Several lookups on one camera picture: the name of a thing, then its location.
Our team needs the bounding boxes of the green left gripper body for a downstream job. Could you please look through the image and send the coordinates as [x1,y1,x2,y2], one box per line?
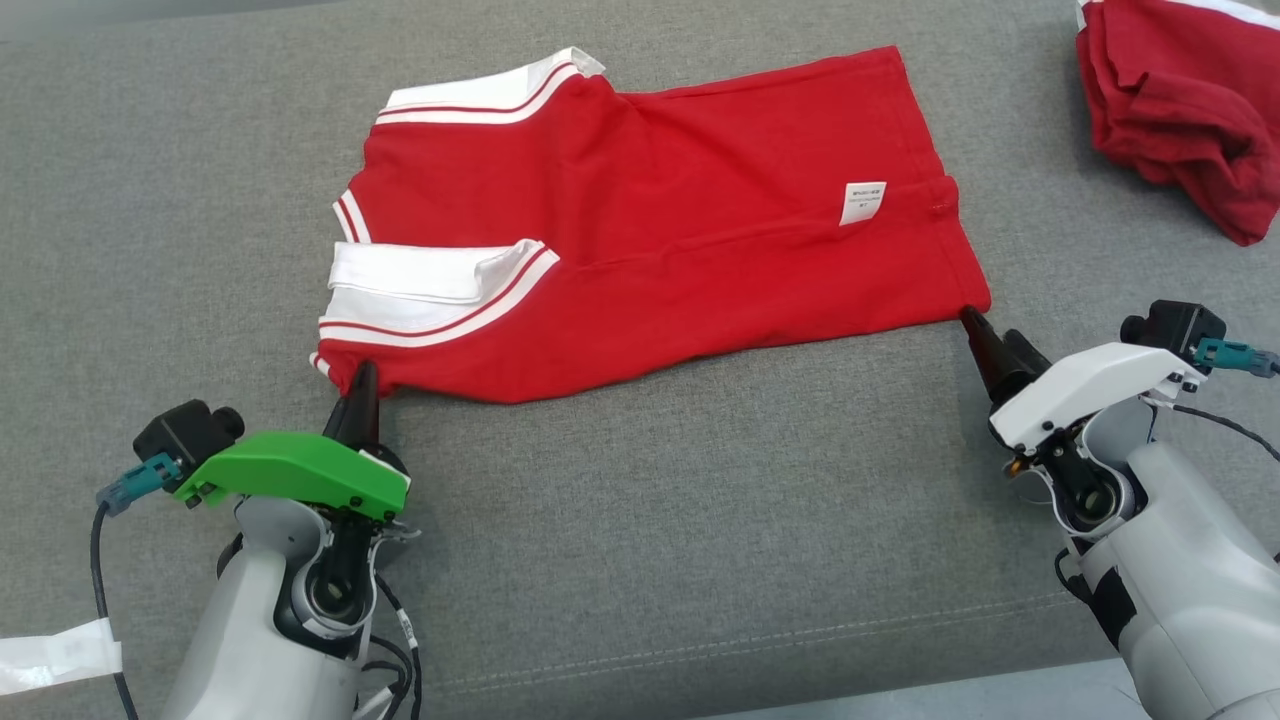
[175,431,412,521]

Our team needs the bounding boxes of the red basketball shorts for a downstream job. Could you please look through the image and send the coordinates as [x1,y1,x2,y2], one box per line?
[1075,0,1280,247]

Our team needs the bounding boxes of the left camera cable teal connector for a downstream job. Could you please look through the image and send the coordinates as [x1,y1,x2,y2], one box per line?
[88,452,184,720]

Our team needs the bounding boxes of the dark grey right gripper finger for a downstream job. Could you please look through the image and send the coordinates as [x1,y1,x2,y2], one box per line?
[961,305,1032,407]
[1004,329,1052,382]

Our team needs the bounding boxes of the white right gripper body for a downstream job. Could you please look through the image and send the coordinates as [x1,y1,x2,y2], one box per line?
[989,341,1207,452]

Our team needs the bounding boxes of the camera cable teal connector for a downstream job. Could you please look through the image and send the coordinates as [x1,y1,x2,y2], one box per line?
[88,452,184,720]
[1193,338,1280,380]

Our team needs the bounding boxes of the red and white basketball jersey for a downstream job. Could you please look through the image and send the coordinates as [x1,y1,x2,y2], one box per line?
[308,45,993,406]

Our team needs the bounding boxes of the grey fabric sofa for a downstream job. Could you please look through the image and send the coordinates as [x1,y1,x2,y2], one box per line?
[0,0,1280,720]

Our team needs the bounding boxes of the white left cable label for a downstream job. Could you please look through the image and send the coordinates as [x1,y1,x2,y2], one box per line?
[0,618,123,696]

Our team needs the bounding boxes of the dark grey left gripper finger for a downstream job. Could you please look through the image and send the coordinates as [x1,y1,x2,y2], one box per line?
[322,361,368,447]
[360,361,384,452]

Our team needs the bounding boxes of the right camera cable teal connector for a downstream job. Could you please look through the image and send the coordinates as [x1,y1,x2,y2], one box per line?
[1193,338,1280,380]

